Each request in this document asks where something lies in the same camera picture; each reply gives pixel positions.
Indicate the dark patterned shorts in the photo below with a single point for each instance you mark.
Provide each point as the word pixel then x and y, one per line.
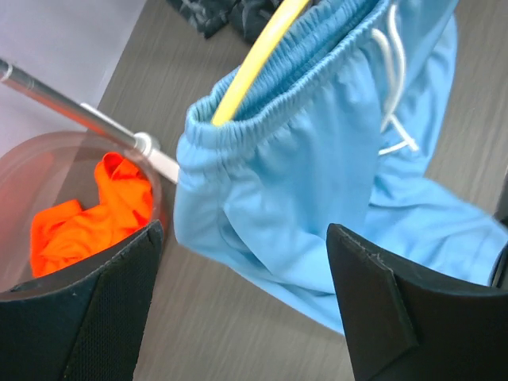
pixel 248 18

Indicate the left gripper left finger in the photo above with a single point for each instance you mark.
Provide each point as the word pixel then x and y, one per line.
pixel 87 321

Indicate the yellow hanger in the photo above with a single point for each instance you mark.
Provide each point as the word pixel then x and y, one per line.
pixel 256 58

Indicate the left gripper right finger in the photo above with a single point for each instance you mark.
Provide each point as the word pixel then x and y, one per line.
pixel 404 321

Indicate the orange shorts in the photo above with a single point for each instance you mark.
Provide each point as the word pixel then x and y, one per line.
pixel 66 234

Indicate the light blue shorts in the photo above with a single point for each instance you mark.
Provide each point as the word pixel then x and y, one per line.
pixel 338 128

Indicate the translucent pink laundry basket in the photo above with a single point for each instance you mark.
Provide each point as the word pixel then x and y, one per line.
pixel 45 171

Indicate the white metal clothes rack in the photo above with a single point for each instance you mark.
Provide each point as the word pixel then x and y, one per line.
pixel 87 116

